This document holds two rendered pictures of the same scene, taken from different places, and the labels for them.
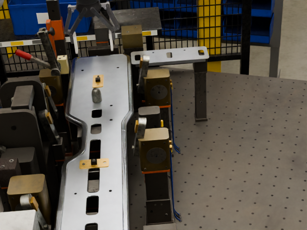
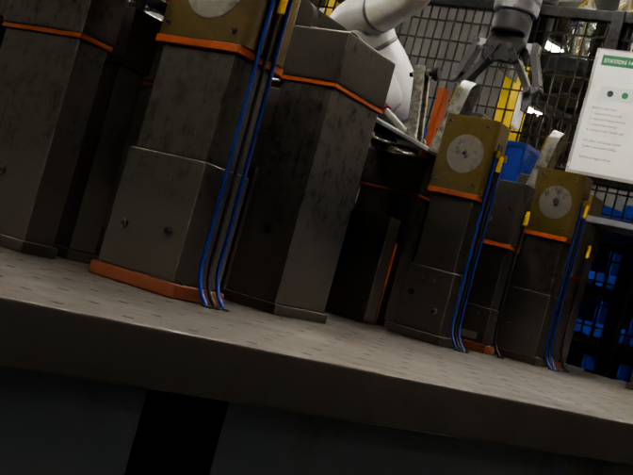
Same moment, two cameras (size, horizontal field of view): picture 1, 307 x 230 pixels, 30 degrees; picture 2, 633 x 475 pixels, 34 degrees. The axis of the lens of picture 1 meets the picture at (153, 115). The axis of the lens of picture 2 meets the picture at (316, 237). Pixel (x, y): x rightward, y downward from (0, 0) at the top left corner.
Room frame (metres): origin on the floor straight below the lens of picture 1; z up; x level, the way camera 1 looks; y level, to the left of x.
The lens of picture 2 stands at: (-0.09, -0.69, 0.76)
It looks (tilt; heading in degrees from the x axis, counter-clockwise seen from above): 2 degrees up; 33
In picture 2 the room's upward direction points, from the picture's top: 15 degrees clockwise
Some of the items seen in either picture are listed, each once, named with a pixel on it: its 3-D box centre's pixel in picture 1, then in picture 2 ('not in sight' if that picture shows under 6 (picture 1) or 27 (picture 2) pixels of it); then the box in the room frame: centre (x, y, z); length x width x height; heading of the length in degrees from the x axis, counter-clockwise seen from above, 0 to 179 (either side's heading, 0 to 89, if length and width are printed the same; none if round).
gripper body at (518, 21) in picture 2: (88, 2); (508, 38); (1.76, 0.19, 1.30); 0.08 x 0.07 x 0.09; 91
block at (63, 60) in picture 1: (69, 100); not in sight; (1.83, 0.31, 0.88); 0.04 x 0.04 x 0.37; 1
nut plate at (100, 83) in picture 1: (97, 80); not in sight; (1.75, 0.19, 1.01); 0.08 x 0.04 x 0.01; 1
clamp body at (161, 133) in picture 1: (161, 179); (458, 233); (1.35, -0.01, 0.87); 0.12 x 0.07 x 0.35; 91
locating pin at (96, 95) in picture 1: (96, 96); not in sight; (1.63, 0.18, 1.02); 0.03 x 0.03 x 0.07
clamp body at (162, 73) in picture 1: (162, 115); (548, 269); (1.70, -0.03, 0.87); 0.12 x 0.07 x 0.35; 91
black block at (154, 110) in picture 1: (156, 145); (498, 269); (1.56, 0.00, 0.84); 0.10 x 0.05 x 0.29; 91
